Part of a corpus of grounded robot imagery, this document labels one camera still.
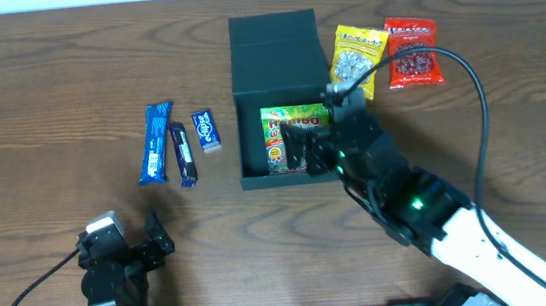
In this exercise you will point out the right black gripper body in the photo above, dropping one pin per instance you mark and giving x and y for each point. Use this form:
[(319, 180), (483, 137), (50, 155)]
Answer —
[(321, 149)]

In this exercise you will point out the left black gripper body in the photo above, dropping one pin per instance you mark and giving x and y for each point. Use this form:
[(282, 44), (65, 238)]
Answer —
[(143, 253)]

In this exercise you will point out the Haribo gummy worms bag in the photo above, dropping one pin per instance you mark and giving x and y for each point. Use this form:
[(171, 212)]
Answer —
[(303, 116)]

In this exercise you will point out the long blue snack bar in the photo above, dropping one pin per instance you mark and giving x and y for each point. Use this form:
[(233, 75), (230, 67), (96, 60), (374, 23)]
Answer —
[(153, 164)]

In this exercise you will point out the red Hacks candy bag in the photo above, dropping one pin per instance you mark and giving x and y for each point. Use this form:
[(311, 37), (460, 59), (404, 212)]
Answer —
[(416, 68)]

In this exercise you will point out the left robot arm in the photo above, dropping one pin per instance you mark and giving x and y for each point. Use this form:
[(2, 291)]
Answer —
[(116, 273)]

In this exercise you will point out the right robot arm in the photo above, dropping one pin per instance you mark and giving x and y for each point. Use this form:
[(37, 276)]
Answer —
[(415, 207)]

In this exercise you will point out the blue Eclipse gum pack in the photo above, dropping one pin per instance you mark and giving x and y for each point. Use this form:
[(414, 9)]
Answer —
[(205, 127)]

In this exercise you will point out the dark green open box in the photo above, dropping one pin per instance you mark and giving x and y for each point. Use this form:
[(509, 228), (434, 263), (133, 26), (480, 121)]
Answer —
[(277, 60)]

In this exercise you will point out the dark blue chocolate bar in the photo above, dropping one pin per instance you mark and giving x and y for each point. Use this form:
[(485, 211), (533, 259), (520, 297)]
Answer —
[(185, 161)]

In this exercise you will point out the yellow candy bag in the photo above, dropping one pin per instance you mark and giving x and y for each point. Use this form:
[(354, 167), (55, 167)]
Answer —
[(356, 51)]

